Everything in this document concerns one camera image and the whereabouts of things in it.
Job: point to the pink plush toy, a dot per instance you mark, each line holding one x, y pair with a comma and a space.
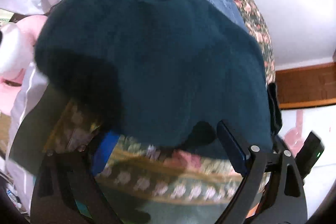
17, 51

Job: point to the dark teal fleece pants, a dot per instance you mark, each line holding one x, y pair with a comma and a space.
162, 71

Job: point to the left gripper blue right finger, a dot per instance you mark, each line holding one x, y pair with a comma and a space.
236, 148

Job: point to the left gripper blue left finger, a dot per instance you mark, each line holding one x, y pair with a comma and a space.
103, 146

